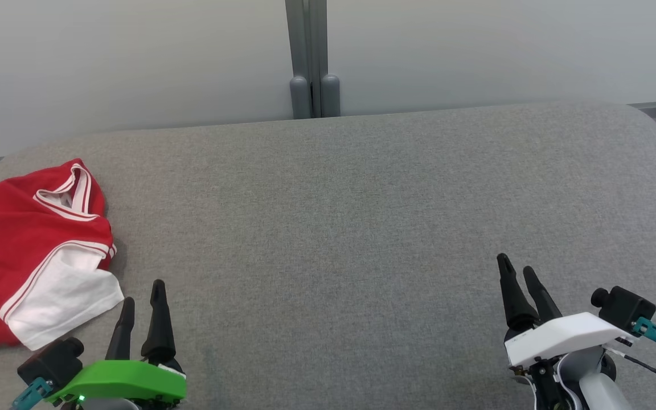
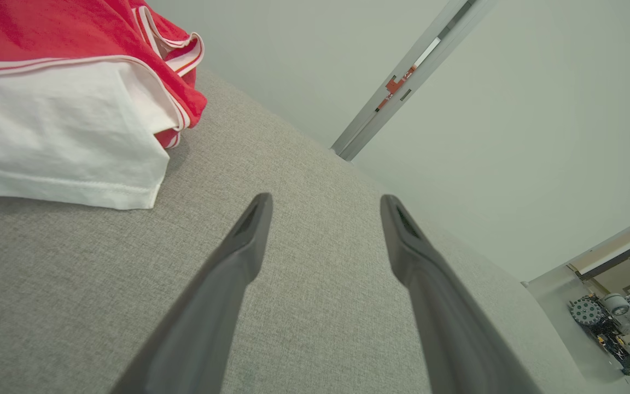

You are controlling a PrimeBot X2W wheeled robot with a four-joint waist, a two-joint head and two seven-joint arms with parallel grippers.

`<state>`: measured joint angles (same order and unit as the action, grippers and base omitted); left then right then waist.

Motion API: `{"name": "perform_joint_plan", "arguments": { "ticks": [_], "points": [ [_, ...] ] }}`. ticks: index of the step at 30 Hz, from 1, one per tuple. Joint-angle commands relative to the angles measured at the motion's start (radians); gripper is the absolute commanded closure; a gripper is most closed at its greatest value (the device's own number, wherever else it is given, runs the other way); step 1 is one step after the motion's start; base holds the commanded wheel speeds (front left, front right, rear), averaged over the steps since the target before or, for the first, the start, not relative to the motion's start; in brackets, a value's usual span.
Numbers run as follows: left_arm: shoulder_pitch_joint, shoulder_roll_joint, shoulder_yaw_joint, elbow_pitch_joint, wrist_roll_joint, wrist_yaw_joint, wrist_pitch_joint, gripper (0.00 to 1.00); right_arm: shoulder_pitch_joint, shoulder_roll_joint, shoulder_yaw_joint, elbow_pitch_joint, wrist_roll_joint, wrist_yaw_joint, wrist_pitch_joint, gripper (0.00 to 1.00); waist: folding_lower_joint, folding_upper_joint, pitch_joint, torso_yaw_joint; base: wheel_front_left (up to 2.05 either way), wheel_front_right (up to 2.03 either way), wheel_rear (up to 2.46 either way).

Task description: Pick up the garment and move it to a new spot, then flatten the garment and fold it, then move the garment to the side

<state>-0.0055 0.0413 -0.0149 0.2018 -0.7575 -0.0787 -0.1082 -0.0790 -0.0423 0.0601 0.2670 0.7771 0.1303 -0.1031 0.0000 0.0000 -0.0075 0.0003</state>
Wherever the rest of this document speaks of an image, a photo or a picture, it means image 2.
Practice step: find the grey fabric sofa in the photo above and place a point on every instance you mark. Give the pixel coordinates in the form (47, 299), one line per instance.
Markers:
(320, 328)

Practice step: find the grey background machinery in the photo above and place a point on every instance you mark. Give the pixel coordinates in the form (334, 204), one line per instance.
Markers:
(585, 312)

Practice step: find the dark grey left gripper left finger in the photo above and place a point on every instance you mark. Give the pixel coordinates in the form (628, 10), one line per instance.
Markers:
(211, 306)

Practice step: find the grey metal partition post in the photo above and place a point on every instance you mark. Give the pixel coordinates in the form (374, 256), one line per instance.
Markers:
(369, 125)

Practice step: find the red jersey with white sleeves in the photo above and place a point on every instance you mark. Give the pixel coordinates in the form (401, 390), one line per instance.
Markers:
(47, 126)

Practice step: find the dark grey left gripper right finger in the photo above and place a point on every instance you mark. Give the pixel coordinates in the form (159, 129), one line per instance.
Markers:
(446, 328)

